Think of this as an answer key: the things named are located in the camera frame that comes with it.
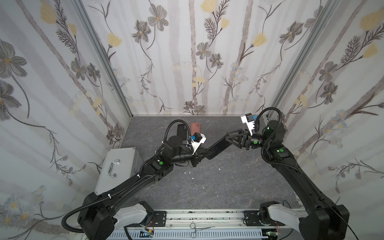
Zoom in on black phone face down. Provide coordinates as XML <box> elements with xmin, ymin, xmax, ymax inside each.
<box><xmin>205</xmin><ymin>136</ymin><xmax>231</xmax><ymax>160</ymax></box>

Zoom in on pink phone case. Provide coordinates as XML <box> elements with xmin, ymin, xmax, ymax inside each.
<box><xmin>191</xmin><ymin>123</ymin><xmax>201</xmax><ymax>136</ymax></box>

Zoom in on black phone case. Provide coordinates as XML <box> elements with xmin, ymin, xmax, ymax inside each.
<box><xmin>177</xmin><ymin>124</ymin><xmax>188</xmax><ymax>140</ymax></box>

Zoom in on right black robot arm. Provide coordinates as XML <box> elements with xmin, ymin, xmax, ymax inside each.
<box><xmin>226</xmin><ymin>107</ymin><xmax>350</xmax><ymax>240</ymax></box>

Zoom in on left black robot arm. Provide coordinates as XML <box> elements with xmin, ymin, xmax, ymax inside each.
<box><xmin>61</xmin><ymin>120</ymin><xmax>206</xmax><ymax>240</ymax></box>

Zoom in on silver metal case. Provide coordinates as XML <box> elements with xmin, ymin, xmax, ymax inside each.
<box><xmin>95</xmin><ymin>148</ymin><xmax>143</xmax><ymax>195</ymax></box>

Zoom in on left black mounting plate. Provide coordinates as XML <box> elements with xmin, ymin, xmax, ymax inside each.
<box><xmin>147</xmin><ymin>211</ymin><xmax>167</xmax><ymax>228</ymax></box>

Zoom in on black mounting plate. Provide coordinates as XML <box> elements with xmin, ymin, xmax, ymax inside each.
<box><xmin>243</xmin><ymin>210</ymin><xmax>285</xmax><ymax>227</ymax></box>
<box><xmin>147</xmin><ymin>211</ymin><xmax>167</xmax><ymax>228</ymax></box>

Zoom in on metal scissors forceps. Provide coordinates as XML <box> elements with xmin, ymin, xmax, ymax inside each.
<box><xmin>190</xmin><ymin>223</ymin><xmax>215</xmax><ymax>239</ymax></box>

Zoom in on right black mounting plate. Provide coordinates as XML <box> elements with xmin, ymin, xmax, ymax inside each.
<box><xmin>243</xmin><ymin>210</ymin><xmax>285</xmax><ymax>227</ymax></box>

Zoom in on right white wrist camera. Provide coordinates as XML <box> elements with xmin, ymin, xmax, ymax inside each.
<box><xmin>241</xmin><ymin>113</ymin><xmax>258</xmax><ymax>136</ymax></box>

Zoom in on white slotted cable duct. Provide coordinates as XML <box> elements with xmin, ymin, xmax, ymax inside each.
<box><xmin>104</xmin><ymin>229</ymin><xmax>271</xmax><ymax>240</ymax></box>

